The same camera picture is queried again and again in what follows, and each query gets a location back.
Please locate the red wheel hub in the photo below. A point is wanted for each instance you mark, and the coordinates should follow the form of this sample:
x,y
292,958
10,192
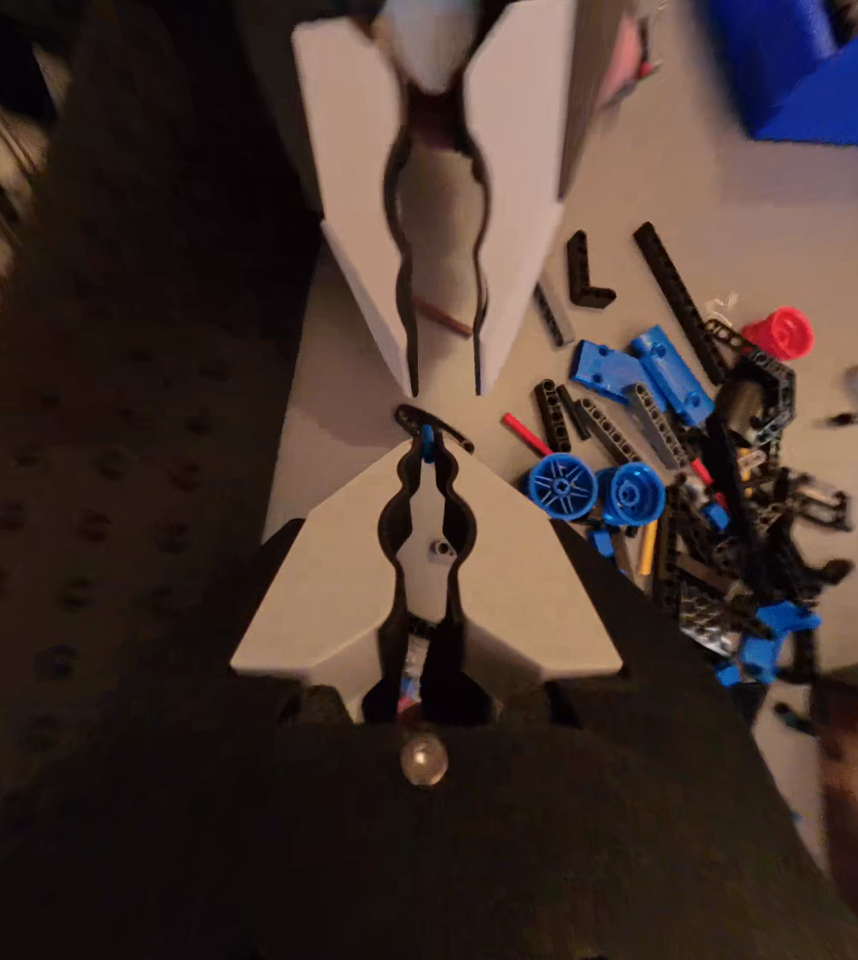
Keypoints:
x,y
778,334

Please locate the pile of loose building parts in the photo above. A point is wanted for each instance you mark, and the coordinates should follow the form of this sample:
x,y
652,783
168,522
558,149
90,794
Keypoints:
x,y
699,525

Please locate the short yellow axle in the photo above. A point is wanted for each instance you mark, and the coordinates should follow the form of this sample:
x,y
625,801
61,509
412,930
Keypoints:
x,y
647,547

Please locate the person's left hand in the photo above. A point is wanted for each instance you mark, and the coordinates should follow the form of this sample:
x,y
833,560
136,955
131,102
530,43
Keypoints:
x,y
631,60

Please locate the black beam chassis assembly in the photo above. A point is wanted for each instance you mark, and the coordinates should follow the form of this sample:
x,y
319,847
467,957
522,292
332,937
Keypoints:
x,y
759,420

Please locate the small grey connector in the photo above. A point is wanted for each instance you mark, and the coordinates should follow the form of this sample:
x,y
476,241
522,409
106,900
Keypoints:
x,y
442,548

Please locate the blue curved shell panel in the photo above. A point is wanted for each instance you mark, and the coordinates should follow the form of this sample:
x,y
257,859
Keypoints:
x,y
673,375

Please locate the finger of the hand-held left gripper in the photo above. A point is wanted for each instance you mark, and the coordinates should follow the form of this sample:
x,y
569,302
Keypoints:
x,y
346,150
526,150

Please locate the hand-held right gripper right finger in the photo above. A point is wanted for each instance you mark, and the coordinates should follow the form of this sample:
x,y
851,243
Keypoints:
x,y
541,600

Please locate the blue wheel hub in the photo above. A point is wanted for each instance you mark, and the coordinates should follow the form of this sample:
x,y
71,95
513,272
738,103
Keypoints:
x,y
631,493
562,486

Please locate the blue plastic bin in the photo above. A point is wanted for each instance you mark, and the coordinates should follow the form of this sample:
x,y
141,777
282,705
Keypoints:
x,y
811,75

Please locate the grey desk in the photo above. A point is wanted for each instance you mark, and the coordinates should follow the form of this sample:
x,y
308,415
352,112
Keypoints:
x,y
699,187

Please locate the brown axle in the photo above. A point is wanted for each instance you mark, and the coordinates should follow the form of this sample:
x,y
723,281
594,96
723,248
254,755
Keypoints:
x,y
444,317

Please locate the dark grey beam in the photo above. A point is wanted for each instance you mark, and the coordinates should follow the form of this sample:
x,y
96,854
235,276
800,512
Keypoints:
x,y
553,315

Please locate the red axle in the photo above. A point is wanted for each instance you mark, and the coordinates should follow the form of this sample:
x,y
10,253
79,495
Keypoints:
x,y
526,433

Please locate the black pin connector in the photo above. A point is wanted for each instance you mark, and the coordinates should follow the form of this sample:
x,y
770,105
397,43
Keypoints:
x,y
847,419

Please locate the blue angled shell panel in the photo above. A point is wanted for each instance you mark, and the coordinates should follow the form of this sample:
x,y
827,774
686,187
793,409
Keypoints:
x,y
605,371

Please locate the long black beam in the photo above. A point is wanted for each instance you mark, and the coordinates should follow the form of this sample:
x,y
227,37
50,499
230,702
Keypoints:
x,y
421,626
680,300

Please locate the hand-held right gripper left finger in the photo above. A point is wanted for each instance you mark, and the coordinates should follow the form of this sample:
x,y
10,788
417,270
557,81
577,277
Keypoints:
x,y
324,600

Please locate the dark perforated panel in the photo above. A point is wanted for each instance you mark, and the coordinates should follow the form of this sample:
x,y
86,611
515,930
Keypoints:
x,y
136,450

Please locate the blue axle pin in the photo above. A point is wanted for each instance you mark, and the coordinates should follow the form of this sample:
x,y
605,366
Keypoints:
x,y
427,442

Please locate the blue curved mudguard panel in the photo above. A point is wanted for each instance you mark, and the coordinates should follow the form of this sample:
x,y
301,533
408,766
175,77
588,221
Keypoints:
x,y
774,637

